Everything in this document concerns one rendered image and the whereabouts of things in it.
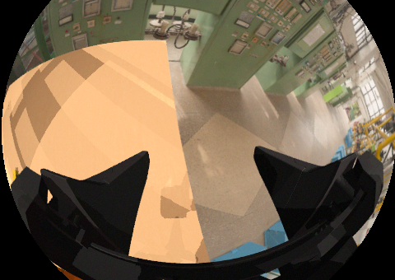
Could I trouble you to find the yellow block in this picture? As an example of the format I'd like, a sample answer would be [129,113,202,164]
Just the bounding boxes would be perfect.
[12,169,19,180]

